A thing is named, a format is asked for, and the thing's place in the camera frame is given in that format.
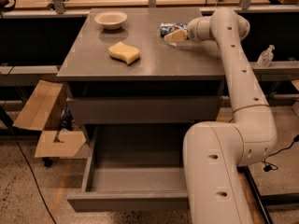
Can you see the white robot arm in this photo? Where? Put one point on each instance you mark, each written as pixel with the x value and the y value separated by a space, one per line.
pixel 213 151

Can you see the clear sanitizer pump bottle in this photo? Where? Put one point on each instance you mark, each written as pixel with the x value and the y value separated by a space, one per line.
pixel 266 57

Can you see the open cardboard box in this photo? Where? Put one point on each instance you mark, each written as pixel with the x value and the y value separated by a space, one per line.
pixel 42 112

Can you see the yellow wavy sponge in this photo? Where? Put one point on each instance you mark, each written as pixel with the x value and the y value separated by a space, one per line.
pixel 123 52

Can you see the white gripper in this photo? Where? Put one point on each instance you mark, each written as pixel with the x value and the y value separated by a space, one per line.
pixel 193 31

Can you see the white paper bowl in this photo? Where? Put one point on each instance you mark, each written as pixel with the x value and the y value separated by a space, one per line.
pixel 111 20

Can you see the grey drawer cabinet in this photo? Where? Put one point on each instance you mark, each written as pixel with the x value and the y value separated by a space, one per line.
pixel 179 83

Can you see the black headphones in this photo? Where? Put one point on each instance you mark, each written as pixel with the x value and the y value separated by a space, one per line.
pixel 7 5

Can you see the open grey middle drawer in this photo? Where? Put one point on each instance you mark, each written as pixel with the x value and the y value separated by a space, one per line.
pixel 135 167

